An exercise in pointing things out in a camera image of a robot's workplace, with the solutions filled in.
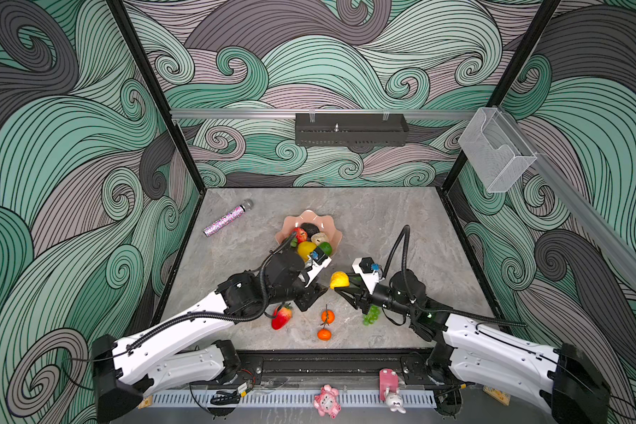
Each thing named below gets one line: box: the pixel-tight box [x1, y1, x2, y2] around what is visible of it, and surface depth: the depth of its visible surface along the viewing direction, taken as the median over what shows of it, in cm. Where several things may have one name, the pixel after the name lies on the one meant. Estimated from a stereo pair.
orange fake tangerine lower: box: [317, 327, 333, 341], surface depth 79 cm
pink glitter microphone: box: [203, 198, 255, 238], surface depth 109 cm
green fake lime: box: [318, 241, 334, 256], surface depth 92 cm
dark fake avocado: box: [300, 222, 321, 239], surface depth 100 cm
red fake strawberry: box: [271, 304, 293, 330], surface depth 82 cm
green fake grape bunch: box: [362, 303, 381, 326], surface depth 83 cm
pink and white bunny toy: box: [378, 368, 407, 414], surface depth 72 cm
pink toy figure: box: [312, 383, 342, 419], surface depth 67 cm
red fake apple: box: [289, 227, 309, 244], surface depth 99 cm
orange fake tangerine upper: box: [320, 309, 336, 325], surface depth 83 cm
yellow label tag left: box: [136, 394, 153, 410], surface depth 69 cm
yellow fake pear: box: [329, 271, 350, 290], surface depth 72 cm
